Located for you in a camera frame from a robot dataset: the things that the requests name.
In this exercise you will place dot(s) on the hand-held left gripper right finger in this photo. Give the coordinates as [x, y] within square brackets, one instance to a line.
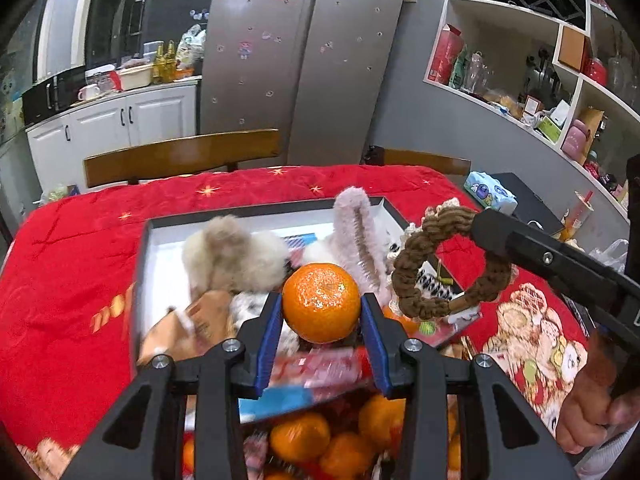
[375, 345]

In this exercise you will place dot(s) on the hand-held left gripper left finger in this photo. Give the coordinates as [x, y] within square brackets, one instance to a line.
[267, 345]

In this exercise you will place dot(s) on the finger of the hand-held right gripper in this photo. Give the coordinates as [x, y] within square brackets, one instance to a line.
[545, 257]

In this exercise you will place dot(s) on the single orange mandarin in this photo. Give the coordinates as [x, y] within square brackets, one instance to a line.
[400, 324]
[320, 305]

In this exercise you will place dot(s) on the brown crochet scrunchie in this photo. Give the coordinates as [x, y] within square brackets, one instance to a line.
[407, 280]

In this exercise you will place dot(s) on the pile of mandarins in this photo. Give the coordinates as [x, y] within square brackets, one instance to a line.
[300, 435]

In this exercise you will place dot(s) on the dark shallow cardboard box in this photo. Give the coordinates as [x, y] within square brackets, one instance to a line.
[170, 260]

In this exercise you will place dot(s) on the person's right hand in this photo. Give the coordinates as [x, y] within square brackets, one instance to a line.
[585, 400]

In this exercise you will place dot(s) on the drink cup with straw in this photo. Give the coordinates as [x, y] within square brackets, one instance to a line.
[575, 220]

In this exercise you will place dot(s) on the red white snack packet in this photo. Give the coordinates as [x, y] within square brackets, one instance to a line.
[320, 367]

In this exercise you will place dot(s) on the black notebook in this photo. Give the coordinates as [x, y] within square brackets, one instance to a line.
[530, 200]

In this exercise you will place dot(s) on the white plastic bag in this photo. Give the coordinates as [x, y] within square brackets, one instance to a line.
[610, 255]

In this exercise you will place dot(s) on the brown paper snack packets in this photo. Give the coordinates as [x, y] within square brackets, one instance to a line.
[200, 320]

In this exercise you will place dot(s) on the blue printed tissue pack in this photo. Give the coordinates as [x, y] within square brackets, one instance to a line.
[490, 192]

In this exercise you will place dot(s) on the beige fluffy hair claw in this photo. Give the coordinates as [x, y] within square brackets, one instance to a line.
[225, 250]

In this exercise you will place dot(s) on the white fluffy pompom clip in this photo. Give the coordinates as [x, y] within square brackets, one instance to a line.
[320, 252]

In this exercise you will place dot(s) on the pink container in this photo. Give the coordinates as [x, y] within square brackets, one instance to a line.
[575, 141]

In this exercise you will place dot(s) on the pink fluffy hair claw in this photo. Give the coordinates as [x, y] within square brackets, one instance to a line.
[350, 220]

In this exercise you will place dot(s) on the wooden chair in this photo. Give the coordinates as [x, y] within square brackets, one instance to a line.
[175, 152]
[425, 160]

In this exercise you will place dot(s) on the glass pitcher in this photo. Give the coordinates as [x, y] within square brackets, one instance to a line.
[476, 72]

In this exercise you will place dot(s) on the green packet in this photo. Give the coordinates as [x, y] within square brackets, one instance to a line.
[458, 67]

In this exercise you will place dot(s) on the red printed blanket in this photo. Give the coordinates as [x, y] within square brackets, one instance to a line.
[75, 260]

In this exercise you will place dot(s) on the brown board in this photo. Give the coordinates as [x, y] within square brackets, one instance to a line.
[572, 47]

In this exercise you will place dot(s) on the red gift box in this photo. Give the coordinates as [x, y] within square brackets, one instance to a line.
[444, 55]

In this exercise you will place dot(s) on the white kitchen cabinet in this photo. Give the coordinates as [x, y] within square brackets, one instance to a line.
[150, 115]

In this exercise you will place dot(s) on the silver refrigerator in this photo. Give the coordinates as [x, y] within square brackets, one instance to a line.
[300, 60]

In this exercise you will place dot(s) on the yellow glass bottle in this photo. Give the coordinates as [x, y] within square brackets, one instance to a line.
[170, 65]
[158, 67]

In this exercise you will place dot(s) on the white plastic basin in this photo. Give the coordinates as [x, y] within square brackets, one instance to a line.
[135, 77]

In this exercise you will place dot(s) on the clear plastic bag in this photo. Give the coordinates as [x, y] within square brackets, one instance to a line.
[191, 47]

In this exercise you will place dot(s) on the white cup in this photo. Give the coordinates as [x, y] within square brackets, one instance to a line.
[87, 93]

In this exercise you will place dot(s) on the black microwave oven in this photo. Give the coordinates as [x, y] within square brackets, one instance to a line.
[50, 95]

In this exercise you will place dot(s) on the dark kitchen window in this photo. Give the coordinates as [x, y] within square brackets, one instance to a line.
[125, 10]

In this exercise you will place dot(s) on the white wall shelf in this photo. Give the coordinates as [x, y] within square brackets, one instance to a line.
[505, 15]

